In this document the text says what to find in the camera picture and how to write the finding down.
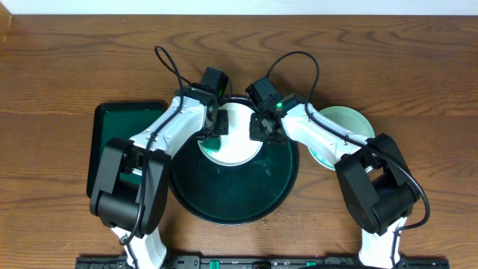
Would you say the green sponge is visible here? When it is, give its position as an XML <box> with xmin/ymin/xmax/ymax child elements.
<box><xmin>201</xmin><ymin>137</ymin><xmax>221</xmax><ymax>152</ymax></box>

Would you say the white plate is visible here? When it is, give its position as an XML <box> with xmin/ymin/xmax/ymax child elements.
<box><xmin>197</xmin><ymin>102</ymin><xmax>263</xmax><ymax>167</ymax></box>

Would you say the pale green plate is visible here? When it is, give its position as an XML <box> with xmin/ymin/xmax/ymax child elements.
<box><xmin>308</xmin><ymin>106</ymin><xmax>375</xmax><ymax>171</ymax></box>

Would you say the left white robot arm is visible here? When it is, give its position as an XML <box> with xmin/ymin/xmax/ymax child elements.
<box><xmin>90</xmin><ymin>83</ymin><xmax>227</xmax><ymax>268</ymax></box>

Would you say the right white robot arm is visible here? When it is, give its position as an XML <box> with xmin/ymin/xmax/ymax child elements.
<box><xmin>249</xmin><ymin>93</ymin><xmax>427</xmax><ymax>268</ymax></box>

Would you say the round dark green tray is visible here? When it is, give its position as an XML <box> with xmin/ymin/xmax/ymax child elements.
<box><xmin>168</xmin><ymin>95</ymin><xmax>300</xmax><ymax>226</ymax></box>

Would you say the rectangular dark green tray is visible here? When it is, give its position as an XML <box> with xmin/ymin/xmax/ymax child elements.
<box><xmin>86</xmin><ymin>101</ymin><xmax>166</xmax><ymax>197</ymax></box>

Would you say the right black cable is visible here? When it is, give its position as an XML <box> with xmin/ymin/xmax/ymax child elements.
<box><xmin>265</xmin><ymin>50</ymin><xmax>432</xmax><ymax>269</ymax></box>

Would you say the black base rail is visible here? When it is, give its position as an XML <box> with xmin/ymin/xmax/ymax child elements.
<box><xmin>74</xmin><ymin>254</ymin><xmax>451</xmax><ymax>269</ymax></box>

